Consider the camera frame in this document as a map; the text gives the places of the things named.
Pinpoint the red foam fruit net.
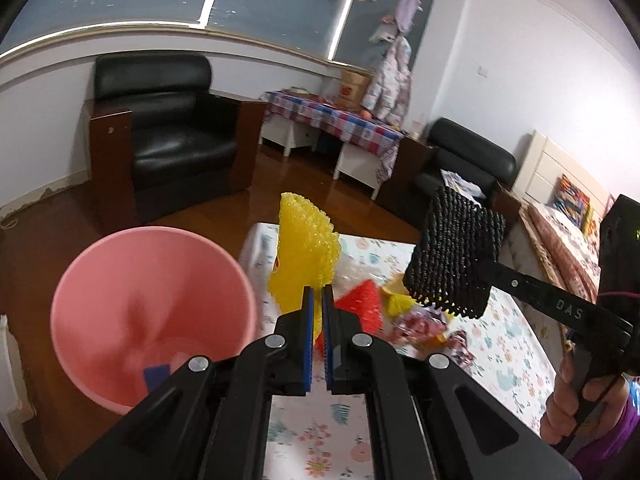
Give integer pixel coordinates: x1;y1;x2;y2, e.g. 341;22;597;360
314;280;383;356

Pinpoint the black foam fruit net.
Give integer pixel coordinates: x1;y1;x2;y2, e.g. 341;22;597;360
402;186;506;318

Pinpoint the orange peel piece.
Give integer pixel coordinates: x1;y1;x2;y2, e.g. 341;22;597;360
381;273;408;296

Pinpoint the yellow foam fruit net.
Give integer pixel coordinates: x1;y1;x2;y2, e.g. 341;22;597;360
268;192;341;313

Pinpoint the pink plastic trash bin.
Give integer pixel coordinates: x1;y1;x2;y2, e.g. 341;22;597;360
50;226;259;415

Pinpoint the person's right hand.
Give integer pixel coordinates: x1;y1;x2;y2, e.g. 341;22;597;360
540;353;629;444

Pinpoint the colourful pillow on bed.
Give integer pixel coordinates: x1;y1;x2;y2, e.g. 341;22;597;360
551;174;590;229

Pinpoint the floral bear tablecloth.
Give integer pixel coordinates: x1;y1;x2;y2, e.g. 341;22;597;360
239;223;555;479

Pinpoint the blue card in bin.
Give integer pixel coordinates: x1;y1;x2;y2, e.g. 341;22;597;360
143;364;171;393

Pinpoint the white wooden headboard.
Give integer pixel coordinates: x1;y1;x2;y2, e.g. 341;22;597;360
512;131;610;216

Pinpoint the folded cloth on armchair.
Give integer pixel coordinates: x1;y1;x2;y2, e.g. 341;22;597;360
440;169;486;205

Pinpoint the clear crumpled plastic wrap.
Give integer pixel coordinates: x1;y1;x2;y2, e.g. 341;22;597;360
332;257;381;299

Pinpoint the black leather armchair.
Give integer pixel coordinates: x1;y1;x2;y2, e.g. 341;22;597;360
86;51;266;233
375;118;521;229

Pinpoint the white low desk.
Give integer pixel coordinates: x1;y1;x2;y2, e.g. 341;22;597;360
259;115;381;200

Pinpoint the plaid checkered tablecloth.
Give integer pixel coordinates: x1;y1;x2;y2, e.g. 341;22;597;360
262;91;405;183

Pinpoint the hanging floral padded jacket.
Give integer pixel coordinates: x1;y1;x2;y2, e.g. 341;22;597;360
360;0;422;129

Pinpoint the brown paper bag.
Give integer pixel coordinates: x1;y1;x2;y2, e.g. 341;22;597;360
334;68;371;112

